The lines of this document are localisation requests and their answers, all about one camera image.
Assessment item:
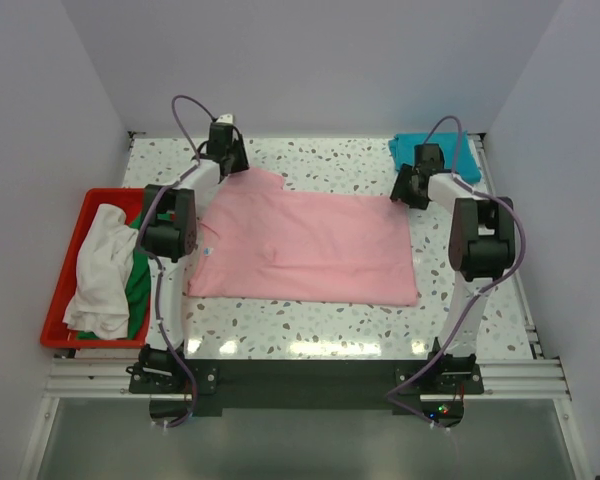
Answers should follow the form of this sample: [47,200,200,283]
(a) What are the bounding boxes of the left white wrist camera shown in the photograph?
[215,113,235,125]

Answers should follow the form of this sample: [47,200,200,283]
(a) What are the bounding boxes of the green t shirt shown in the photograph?
[74,218,151,340]

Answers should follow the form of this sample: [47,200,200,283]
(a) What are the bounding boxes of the aluminium frame rail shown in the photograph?
[44,358,133,399]

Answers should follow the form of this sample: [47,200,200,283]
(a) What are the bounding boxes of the pink t shirt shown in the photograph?
[188,168,418,307]

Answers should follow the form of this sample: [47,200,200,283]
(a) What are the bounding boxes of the teal folded t shirt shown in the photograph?
[387,130,483,184]

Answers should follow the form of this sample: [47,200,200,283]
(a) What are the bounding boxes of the white t shirt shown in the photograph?
[63,204,138,340]

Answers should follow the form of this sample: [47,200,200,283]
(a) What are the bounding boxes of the red plastic bin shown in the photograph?
[39,188,149,350]

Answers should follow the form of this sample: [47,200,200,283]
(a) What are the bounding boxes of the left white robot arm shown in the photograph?
[138,114,249,351]

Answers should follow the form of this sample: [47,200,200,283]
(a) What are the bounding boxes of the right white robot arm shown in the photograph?
[390,143,516,358]

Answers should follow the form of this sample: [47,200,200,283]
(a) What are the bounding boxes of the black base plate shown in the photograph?
[126,347,485,425]

